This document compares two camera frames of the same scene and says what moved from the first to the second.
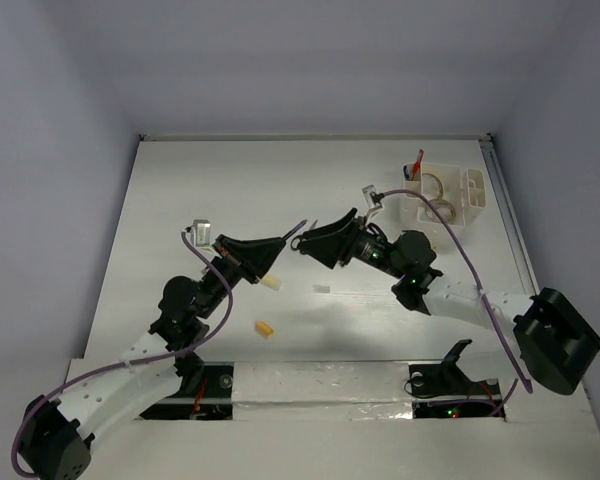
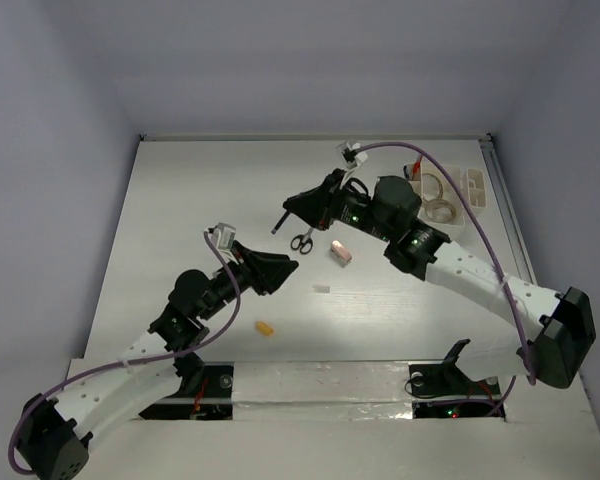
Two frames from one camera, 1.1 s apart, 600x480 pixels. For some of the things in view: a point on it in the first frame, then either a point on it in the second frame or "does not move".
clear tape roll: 444,207 does not move
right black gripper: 336,244 -> 319,205
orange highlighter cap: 264,330 does not move
